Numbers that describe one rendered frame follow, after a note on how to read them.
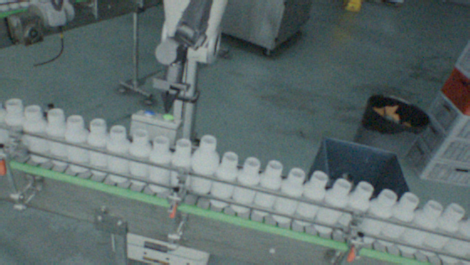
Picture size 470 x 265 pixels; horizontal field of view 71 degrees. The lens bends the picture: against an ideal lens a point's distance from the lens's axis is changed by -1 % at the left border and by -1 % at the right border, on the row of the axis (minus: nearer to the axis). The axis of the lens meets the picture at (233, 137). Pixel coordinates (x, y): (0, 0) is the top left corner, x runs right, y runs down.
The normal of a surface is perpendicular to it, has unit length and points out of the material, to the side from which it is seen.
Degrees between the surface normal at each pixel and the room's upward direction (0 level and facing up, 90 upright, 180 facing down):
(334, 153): 90
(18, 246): 0
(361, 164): 90
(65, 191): 90
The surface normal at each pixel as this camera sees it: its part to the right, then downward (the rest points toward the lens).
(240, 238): -0.16, 0.57
